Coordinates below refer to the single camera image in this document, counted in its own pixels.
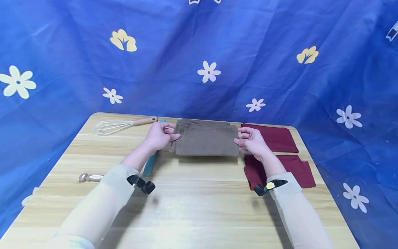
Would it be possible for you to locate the person's left hand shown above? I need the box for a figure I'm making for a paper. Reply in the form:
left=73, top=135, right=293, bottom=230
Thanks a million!
left=142, top=121, right=181, bottom=153

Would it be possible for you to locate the person's right hand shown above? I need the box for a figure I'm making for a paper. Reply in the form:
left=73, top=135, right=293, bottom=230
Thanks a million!
left=234, top=127, right=274, bottom=163

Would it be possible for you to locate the brown cloth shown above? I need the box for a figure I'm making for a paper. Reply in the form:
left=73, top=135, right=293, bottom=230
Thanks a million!
left=177, top=118, right=231, bottom=127
left=170, top=124, right=240, bottom=157

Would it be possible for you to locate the person's left forearm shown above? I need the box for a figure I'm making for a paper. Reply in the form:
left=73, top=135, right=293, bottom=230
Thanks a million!
left=47, top=144, right=156, bottom=249

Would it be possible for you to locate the person's right forearm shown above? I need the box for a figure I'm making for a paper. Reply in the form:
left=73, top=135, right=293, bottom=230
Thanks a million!
left=260, top=152, right=334, bottom=249

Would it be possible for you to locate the dark red folded cloth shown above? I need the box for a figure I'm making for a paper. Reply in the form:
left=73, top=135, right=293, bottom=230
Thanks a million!
left=243, top=154, right=317, bottom=191
left=240, top=123, right=299, bottom=154

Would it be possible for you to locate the teal flat tool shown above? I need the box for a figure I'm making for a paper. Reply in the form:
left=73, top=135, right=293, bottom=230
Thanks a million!
left=143, top=119, right=166, bottom=177

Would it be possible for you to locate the black wrist band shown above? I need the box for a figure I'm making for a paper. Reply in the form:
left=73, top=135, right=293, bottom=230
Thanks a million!
left=254, top=179, right=288, bottom=197
left=126, top=174, right=156, bottom=195

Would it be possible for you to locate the wire whisk with wooden handle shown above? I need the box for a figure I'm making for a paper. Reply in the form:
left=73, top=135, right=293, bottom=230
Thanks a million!
left=94, top=117, right=159, bottom=136

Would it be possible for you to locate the small wooden-handled metal tool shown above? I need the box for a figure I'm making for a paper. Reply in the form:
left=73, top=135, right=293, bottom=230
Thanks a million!
left=77, top=173, right=104, bottom=183

